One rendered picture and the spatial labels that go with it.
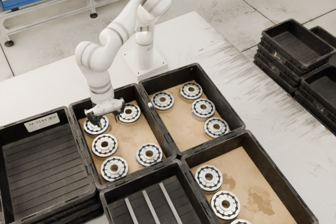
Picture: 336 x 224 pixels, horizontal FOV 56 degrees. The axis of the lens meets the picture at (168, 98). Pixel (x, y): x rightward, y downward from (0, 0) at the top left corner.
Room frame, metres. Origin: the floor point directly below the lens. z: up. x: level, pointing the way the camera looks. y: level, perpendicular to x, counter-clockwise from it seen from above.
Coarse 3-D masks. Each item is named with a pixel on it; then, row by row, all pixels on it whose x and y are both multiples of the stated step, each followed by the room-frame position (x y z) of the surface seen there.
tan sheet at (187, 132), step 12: (180, 84) 0.98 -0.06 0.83; (204, 96) 0.92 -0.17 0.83; (180, 108) 0.84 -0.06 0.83; (168, 120) 0.77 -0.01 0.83; (180, 120) 0.78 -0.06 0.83; (192, 120) 0.78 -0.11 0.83; (180, 132) 0.72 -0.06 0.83; (192, 132) 0.72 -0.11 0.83; (180, 144) 0.66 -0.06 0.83; (192, 144) 0.66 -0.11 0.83
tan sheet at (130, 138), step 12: (84, 120) 0.76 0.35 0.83; (108, 120) 0.76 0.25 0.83; (144, 120) 0.77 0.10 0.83; (84, 132) 0.70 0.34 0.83; (108, 132) 0.70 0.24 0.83; (120, 132) 0.70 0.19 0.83; (132, 132) 0.71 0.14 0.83; (144, 132) 0.71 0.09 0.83; (120, 144) 0.65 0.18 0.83; (132, 144) 0.65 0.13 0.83; (120, 156) 0.59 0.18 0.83; (132, 156) 0.60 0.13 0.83; (96, 168) 0.54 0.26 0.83; (132, 168) 0.55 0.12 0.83
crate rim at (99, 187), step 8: (120, 88) 0.87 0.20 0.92; (136, 88) 0.86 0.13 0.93; (144, 96) 0.82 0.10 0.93; (72, 104) 0.76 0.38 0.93; (72, 112) 0.72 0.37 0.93; (152, 112) 0.74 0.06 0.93; (72, 120) 0.69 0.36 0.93; (160, 128) 0.67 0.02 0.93; (80, 136) 0.62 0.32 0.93; (168, 144) 0.60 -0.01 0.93; (88, 160) 0.52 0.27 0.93; (160, 160) 0.53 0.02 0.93; (168, 160) 0.53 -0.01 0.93; (144, 168) 0.50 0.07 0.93; (96, 176) 0.46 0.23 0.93; (128, 176) 0.47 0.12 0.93; (96, 184) 0.43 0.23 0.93; (104, 184) 0.43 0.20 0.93; (112, 184) 0.43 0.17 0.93
